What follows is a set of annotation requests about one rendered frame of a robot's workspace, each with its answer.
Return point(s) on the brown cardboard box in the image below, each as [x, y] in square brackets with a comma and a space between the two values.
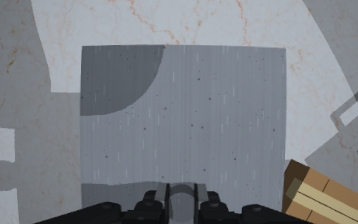
[314, 197]

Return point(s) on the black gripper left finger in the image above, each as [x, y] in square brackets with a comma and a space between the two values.
[110, 213]

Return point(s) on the grey metal lid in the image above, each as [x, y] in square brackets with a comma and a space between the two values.
[183, 114]

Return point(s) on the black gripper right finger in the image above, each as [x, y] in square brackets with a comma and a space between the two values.
[216, 212]

